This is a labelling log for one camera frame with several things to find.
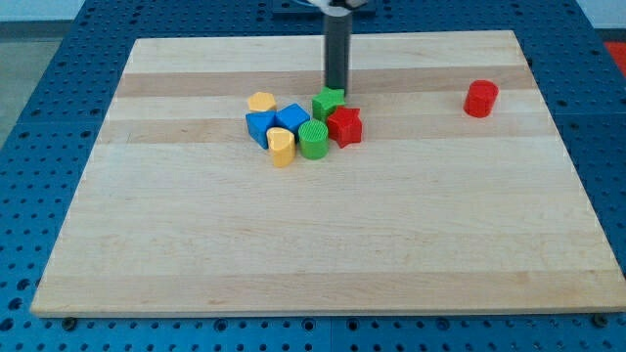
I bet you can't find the green cylinder block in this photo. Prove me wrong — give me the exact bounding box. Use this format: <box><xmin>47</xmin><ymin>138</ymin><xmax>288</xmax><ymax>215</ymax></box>
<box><xmin>297</xmin><ymin>119</ymin><xmax>329</xmax><ymax>159</ymax></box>

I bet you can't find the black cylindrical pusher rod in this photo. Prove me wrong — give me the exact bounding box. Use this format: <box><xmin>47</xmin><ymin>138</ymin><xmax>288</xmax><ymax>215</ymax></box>
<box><xmin>324</xmin><ymin>8</ymin><xmax>352</xmax><ymax>91</ymax></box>

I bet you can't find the blue triangle block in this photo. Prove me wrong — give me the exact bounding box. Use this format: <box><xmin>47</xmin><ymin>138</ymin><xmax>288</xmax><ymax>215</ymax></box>
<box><xmin>246</xmin><ymin>110</ymin><xmax>276</xmax><ymax>150</ymax></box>

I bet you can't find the red star block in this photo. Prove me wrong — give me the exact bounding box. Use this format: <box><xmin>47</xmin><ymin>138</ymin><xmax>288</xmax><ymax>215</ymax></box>
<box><xmin>327</xmin><ymin>107</ymin><xmax>363</xmax><ymax>149</ymax></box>

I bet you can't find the wooden board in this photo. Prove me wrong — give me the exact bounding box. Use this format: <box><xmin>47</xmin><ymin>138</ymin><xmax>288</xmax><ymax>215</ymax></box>
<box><xmin>31</xmin><ymin>30</ymin><xmax>625</xmax><ymax>318</ymax></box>

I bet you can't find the red cylinder block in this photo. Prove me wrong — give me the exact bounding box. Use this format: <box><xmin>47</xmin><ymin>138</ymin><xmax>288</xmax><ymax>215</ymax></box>
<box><xmin>464</xmin><ymin>80</ymin><xmax>500</xmax><ymax>118</ymax></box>

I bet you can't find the green star block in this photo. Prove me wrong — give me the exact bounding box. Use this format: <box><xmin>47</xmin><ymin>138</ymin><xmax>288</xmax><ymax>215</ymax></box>
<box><xmin>312</xmin><ymin>87</ymin><xmax>345</xmax><ymax>122</ymax></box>

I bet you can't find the blue cube block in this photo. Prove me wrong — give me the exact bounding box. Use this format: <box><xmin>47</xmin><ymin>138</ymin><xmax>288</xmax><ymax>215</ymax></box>
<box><xmin>276</xmin><ymin>104</ymin><xmax>310</xmax><ymax>138</ymax></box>

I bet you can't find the yellow hexagon block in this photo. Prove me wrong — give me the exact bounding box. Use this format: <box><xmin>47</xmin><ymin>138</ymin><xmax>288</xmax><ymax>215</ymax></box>
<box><xmin>247</xmin><ymin>92</ymin><xmax>277</xmax><ymax>112</ymax></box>

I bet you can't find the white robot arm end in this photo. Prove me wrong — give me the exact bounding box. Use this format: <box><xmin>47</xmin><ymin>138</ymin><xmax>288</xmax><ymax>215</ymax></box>
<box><xmin>307</xmin><ymin>0</ymin><xmax>368</xmax><ymax>16</ymax></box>

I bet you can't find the yellow heart block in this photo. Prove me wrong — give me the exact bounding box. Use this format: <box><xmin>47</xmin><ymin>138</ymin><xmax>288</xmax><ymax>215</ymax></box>
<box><xmin>266</xmin><ymin>127</ymin><xmax>295</xmax><ymax>167</ymax></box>

